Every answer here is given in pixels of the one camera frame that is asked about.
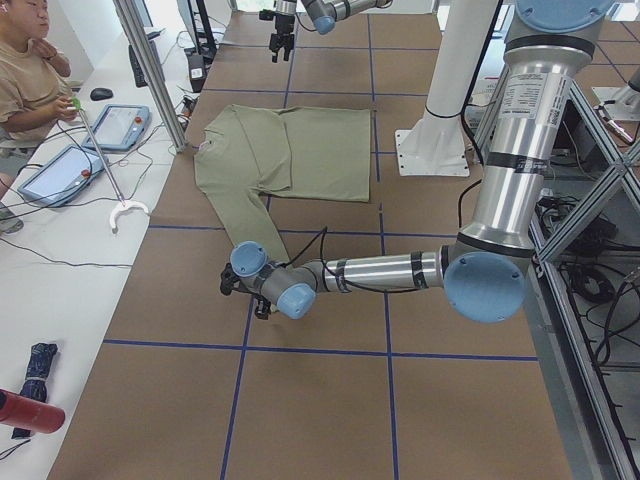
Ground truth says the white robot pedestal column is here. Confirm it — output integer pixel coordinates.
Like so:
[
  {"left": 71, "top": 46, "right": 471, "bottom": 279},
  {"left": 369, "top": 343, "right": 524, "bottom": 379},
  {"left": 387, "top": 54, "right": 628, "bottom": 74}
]
[{"left": 395, "top": 0, "right": 502, "bottom": 177}]

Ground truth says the black computer mouse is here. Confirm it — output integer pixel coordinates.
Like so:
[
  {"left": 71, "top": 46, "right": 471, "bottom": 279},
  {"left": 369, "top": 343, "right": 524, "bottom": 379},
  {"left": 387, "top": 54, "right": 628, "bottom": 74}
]
[{"left": 90, "top": 87, "right": 114, "bottom": 101}]

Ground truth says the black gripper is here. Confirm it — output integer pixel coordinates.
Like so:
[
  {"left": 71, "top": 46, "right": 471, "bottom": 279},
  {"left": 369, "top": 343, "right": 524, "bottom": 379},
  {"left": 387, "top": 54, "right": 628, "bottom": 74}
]
[
  {"left": 254, "top": 295, "right": 271, "bottom": 318},
  {"left": 269, "top": 13, "right": 295, "bottom": 62}
]

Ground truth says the folded navy blue umbrella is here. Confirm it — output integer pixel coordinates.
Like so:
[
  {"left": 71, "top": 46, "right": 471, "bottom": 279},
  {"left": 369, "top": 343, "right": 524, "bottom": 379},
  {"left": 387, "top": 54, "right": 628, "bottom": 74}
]
[{"left": 11, "top": 343, "right": 58, "bottom": 439}]

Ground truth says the blue teach pendant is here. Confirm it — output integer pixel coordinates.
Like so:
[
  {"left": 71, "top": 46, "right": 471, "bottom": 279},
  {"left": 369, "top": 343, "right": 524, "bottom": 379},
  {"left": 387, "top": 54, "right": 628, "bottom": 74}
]
[
  {"left": 17, "top": 145, "right": 104, "bottom": 207},
  {"left": 91, "top": 104, "right": 151, "bottom": 153}
]

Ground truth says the aluminium frame post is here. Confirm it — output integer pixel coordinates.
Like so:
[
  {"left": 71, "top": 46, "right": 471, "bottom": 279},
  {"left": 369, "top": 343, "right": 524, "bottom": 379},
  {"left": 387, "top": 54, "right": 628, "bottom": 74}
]
[{"left": 113, "top": 0, "right": 187, "bottom": 153}]

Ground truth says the far blue teach pendant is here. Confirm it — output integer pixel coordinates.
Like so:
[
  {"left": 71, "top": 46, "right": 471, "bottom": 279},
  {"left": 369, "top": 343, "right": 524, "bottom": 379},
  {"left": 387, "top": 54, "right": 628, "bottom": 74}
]
[{"left": 91, "top": 104, "right": 151, "bottom": 153}]

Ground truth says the red cylindrical bottle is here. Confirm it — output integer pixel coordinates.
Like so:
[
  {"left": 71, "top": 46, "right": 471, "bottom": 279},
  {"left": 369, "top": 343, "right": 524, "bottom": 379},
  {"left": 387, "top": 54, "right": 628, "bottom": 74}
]
[{"left": 1, "top": 390, "right": 66, "bottom": 434}]

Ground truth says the black computer keyboard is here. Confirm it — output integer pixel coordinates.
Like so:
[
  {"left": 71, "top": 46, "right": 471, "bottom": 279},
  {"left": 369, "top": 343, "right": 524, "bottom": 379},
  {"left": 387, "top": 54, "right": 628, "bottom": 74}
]
[{"left": 128, "top": 45, "right": 147, "bottom": 88}]

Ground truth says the seated person in beige shirt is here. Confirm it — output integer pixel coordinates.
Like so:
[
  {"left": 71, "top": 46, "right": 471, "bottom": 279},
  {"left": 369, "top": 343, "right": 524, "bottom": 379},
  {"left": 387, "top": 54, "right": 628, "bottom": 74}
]
[{"left": 0, "top": 0, "right": 81, "bottom": 236}]

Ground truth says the reacher grabber stick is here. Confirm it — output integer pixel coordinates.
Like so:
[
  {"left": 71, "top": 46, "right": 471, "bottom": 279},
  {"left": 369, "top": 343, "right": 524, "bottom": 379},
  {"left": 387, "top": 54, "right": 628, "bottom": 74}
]
[{"left": 71, "top": 96, "right": 150, "bottom": 234}]

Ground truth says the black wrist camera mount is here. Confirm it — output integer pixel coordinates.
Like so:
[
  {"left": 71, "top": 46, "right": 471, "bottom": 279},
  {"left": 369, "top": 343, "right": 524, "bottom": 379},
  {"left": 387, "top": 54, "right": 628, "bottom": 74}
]
[
  {"left": 219, "top": 263, "right": 248, "bottom": 296},
  {"left": 259, "top": 9, "right": 277, "bottom": 22}
]

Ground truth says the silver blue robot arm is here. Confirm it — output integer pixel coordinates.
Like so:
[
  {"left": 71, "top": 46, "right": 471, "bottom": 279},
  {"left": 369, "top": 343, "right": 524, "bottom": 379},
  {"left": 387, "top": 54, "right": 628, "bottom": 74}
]
[
  {"left": 259, "top": 0, "right": 392, "bottom": 63},
  {"left": 223, "top": 1, "right": 610, "bottom": 323}
]

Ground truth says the olive green long-sleeve shirt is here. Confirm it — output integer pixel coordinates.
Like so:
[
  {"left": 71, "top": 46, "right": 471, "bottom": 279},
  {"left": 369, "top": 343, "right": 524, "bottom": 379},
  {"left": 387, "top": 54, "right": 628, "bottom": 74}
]
[{"left": 194, "top": 104, "right": 371, "bottom": 262}]

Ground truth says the near blue teach pendant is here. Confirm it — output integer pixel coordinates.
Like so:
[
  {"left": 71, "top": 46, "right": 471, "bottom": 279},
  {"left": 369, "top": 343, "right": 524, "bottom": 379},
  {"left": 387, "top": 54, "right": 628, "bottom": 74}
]
[{"left": 17, "top": 145, "right": 104, "bottom": 207}]

